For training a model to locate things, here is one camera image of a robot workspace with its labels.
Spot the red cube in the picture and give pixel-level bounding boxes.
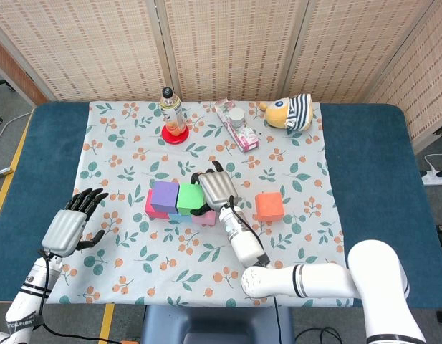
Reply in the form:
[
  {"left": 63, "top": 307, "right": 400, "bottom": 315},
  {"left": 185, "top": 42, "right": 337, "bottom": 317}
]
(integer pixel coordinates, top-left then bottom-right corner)
[{"left": 144, "top": 189, "right": 170, "bottom": 221}]

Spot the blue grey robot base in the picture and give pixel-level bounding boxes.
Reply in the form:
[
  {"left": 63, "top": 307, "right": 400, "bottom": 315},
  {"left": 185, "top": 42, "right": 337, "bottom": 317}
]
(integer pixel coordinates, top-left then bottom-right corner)
[{"left": 140, "top": 304, "right": 296, "bottom": 344}]

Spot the pink cube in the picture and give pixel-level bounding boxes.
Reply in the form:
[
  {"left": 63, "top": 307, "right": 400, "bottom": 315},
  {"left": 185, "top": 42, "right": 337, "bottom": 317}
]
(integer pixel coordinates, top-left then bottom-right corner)
[{"left": 191, "top": 209, "right": 218, "bottom": 226}]

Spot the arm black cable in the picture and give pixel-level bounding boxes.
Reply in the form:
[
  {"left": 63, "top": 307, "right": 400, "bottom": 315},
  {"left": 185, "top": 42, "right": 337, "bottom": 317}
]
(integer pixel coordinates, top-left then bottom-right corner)
[
  {"left": 227, "top": 195, "right": 281, "bottom": 344},
  {"left": 36, "top": 249, "right": 125, "bottom": 344}
]

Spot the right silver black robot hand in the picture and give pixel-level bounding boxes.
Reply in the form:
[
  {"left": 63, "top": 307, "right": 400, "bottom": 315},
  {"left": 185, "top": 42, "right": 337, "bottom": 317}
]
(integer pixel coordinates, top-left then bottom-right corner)
[{"left": 191, "top": 160, "right": 239, "bottom": 218}]

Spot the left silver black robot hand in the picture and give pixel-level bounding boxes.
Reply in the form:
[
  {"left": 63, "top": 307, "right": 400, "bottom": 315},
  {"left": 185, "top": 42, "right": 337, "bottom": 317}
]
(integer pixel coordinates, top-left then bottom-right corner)
[{"left": 40, "top": 188, "right": 110, "bottom": 257}]

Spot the teal table cover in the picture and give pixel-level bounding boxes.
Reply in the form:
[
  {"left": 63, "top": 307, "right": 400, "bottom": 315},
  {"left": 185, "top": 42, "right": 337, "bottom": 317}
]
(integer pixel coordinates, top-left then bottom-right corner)
[{"left": 0, "top": 102, "right": 438, "bottom": 309}]

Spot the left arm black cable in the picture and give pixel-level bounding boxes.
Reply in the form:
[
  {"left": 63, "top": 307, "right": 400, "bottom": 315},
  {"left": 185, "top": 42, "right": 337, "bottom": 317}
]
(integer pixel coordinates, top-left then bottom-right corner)
[{"left": 36, "top": 249, "right": 125, "bottom": 344}]

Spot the white floor cable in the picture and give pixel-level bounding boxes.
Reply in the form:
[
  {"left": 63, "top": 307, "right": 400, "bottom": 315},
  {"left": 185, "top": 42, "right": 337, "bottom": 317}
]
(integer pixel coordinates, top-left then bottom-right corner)
[{"left": 0, "top": 110, "right": 34, "bottom": 143}]

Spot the white power cable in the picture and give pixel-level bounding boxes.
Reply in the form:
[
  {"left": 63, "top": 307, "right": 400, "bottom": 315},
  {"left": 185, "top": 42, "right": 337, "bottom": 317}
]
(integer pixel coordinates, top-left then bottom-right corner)
[{"left": 423, "top": 153, "right": 442, "bottom": 173}]

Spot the yellow plush toy striped shirt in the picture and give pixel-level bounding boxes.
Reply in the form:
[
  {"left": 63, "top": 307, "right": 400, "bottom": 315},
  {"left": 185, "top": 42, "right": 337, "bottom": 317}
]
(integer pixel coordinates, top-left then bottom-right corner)
[{"left": 259, "top": 93, "right": 314, "bottom": 132}]

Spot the woven bamboo folding screen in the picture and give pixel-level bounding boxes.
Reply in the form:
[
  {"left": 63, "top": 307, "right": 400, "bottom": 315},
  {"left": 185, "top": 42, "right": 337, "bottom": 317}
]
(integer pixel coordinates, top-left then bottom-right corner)
[{"left": 0, "top": 0, "right": 442, "bottom": 151}]

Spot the white power strip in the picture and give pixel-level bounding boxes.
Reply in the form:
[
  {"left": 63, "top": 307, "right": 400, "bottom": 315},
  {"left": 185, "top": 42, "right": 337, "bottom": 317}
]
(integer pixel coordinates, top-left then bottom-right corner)
[{"left": 421, "top": 170, "right": 442, "bottom": 186}]

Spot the floral print tablecloth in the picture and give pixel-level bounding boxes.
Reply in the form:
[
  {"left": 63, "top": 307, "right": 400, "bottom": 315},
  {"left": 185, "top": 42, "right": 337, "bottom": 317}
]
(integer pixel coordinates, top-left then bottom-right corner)
[{"left": 42, "top": 100, "right": 354, "bottom": 308}]

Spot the red round coaster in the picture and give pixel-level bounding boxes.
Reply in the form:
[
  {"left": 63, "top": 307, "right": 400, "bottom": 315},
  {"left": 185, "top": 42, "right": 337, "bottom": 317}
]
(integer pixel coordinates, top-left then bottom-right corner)
[{"left": 161, "top": 123, "right": 190, "bottom": 145}]

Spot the purple cube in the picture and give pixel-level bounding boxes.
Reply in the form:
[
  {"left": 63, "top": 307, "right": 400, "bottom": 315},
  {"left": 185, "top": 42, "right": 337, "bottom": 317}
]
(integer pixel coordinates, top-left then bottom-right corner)
[{"left": 150, "top": 181, "right": 181, "bottom": 214}]

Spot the black floor cable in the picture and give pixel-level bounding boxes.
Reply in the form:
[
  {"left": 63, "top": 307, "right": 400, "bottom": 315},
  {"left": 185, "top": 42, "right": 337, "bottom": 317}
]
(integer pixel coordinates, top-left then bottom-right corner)
[{"left": 294, "top": 325, "right": 343, "bottom": 344}]

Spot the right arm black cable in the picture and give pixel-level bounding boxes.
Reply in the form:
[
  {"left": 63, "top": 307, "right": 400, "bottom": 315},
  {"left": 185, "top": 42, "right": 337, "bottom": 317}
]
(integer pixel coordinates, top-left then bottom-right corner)
[{"left": 227, "top": 195, "right": 281, "bottom": 344}]

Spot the orange cube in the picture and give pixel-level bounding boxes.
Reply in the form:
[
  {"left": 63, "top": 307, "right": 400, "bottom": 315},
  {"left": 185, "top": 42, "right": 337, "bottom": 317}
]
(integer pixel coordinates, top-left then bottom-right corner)
[{"left": 252, "top": 191, "right": 285, "bottom": 221}]

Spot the small white jar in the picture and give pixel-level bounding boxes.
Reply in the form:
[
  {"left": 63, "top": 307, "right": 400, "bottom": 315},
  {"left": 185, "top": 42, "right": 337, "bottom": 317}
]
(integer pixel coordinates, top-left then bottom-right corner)
[{"left": 229, "top": 107, "right": 246, "bottom": 128}]

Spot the green cube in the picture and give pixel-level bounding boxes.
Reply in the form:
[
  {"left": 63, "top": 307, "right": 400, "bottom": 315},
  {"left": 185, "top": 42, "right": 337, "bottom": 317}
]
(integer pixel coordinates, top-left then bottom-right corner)
[{"left": 176, "top": 183, "right": 207, "bottom": 217}]

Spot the orange drink plastic bottle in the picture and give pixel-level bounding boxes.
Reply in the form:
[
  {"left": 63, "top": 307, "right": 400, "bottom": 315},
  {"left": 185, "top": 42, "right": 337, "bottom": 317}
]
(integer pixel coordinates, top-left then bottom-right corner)
[{"left": 159, "top": 87, "right": 187, "bottom": 137}]

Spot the pink floral carton box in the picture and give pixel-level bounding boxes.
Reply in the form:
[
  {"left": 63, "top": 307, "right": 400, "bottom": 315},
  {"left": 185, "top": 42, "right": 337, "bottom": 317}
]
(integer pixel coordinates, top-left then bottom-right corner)
[{"left": 214, "top": 99, "right": 260, "bottom": 154}]

